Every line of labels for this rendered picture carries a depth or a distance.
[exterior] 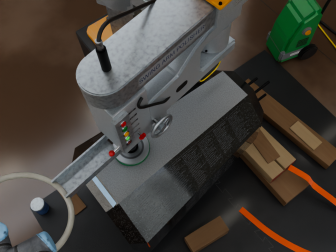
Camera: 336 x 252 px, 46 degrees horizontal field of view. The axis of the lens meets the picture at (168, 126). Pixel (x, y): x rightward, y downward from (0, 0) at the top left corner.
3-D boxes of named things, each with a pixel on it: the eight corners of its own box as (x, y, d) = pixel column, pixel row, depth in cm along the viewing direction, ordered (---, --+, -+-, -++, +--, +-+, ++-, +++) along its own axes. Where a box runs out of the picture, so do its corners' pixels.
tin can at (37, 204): (34, 205, 305) (28, 201, 294) (46, 199, 307) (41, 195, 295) (38, 217, 301) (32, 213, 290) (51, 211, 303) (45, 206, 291)
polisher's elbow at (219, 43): (186, 42, 218) (186, 18, 200) (207, 20, 224) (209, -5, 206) (214, 60, 212) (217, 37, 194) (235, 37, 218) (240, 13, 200)
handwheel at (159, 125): (161, 113, 213) (159, 99, 200) (174, 124, 210) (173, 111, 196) (140, 131, 209) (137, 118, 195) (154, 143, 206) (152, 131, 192)
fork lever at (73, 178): (145, 96, 226) (145, 91, 221) (170, 117, 219) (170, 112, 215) (48, 179, 204) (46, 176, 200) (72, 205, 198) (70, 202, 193)
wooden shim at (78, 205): (57, 191, 310) (57, 190, 308) (68, 182, 312) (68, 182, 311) (76, 215, 301) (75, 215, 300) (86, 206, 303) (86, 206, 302)
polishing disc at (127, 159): (112, 132, 237) (112, 132, 236) (148, 129, 238) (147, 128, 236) (113, 166, 228) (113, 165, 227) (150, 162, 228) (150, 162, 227)
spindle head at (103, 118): (146, 88, 223) (138, 38, 183) (175, 112, 216) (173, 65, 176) (98, 130, 213) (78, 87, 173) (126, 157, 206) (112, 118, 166)
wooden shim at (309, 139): (289, 128, 317) (289, 127, 316) (297, 121, 320) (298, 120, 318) (313, 150, 308) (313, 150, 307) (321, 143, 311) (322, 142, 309)
